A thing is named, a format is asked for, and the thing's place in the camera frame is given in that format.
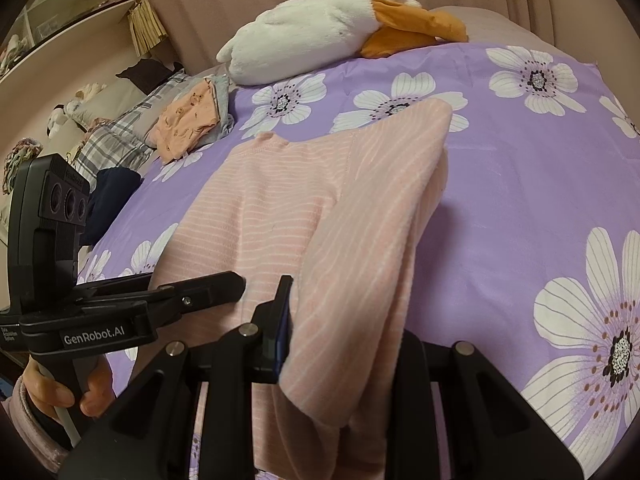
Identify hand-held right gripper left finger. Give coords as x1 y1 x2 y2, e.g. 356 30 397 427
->
57 275 295 480

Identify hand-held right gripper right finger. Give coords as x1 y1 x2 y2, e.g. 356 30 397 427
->
350 332 585 480

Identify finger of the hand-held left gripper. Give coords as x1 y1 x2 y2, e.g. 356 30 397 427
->
75 270 247 328

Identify pink striped small shirt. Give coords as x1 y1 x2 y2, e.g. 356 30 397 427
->
150 97 453 480

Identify person's left forearm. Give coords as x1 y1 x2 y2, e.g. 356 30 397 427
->
0 374 73 468

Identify orange folded clothes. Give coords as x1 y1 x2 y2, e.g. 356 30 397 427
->
145 80 223 163

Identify person's left hand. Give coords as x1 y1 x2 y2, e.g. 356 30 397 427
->
24 357 115 420

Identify knitted yarn item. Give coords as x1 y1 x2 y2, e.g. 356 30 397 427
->
2 139 43 196

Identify navy blue cloth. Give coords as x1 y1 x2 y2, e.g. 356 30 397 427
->
82 167 143 243

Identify plaid pillow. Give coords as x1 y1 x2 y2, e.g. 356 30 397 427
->
67 71 193 181

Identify small plush toys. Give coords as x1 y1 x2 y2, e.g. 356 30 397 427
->
47 82 108 136

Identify black cloth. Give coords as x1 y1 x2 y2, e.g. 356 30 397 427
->
116 58 183 95

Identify grey folded cloth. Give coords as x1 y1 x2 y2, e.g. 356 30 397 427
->
200 74 236 143

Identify purple floral bedsheet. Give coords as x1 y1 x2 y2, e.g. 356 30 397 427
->
75 42 640 480

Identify white shelf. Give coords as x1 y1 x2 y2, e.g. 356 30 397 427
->
0 0 138 81

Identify beige curtain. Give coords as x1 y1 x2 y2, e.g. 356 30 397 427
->
122 0 631 76

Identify white plush goose toy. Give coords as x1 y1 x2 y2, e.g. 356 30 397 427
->
216 0 469 86

